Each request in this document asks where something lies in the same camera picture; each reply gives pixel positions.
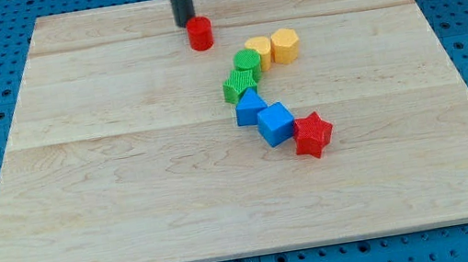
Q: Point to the blue triangle block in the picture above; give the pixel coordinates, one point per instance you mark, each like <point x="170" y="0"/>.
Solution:
<point x="248" y="106"/>

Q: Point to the yellow heart block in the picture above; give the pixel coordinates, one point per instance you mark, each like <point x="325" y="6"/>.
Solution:
<point x="262" y="45"/>

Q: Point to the blue cube block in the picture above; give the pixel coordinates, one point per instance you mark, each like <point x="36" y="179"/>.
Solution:
<point x="275" y="124"/>

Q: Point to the red star block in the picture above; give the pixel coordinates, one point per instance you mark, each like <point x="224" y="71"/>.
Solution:
<point x="312" y="134"/>

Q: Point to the light wooden board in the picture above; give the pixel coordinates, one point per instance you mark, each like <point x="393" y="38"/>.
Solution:
<point x="122" y="148"/>

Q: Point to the red cylinder block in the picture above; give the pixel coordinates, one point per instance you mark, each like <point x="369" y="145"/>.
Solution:
<point x="200" y="34"/>

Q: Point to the green cylinder block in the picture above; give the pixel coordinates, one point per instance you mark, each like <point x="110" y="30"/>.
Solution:
<point x="247" y="59"/>

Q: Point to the green star block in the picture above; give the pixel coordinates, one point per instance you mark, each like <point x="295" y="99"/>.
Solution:
<point x="235" y="86"/>

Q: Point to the yellow hexagon block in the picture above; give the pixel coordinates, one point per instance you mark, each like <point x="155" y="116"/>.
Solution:
<point x="285" y="45"/>

